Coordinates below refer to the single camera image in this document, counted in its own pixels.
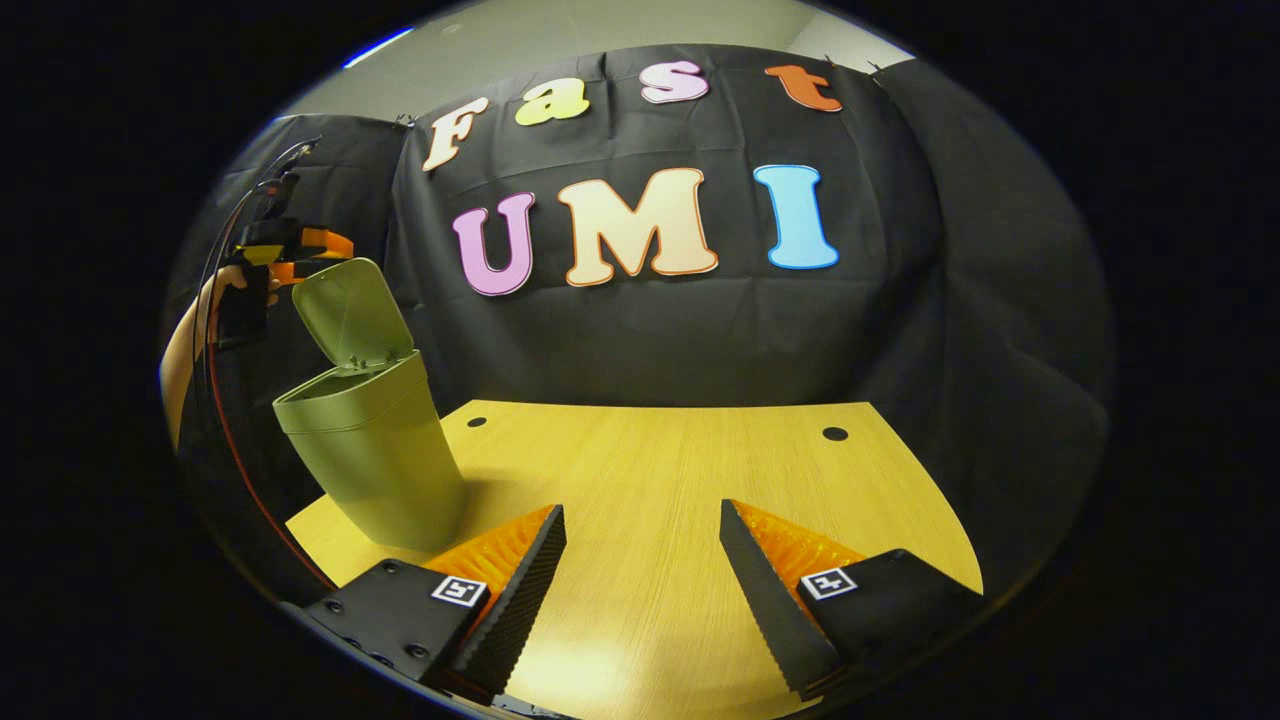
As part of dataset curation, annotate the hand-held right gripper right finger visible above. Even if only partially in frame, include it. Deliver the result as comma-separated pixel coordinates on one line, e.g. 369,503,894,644
719,498,986,701

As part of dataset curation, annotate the wooden desktop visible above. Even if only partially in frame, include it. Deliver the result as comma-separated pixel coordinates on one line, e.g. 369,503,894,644
285,400,986,720

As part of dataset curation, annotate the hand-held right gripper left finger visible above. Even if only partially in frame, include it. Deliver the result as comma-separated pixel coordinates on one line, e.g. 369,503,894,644
303,503,568,699

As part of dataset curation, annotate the thin red cable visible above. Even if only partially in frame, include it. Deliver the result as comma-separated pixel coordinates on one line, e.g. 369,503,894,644
203,330,339,593

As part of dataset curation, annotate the thin black cable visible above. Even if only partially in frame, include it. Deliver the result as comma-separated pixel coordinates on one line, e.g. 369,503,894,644
195,138,323,401

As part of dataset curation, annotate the black backdrop cloth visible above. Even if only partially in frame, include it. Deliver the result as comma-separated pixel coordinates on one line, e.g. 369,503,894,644
165,42,1116,601

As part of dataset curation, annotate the light green garbage bin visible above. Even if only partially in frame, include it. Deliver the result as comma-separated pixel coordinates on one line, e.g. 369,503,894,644
272,257,468,553

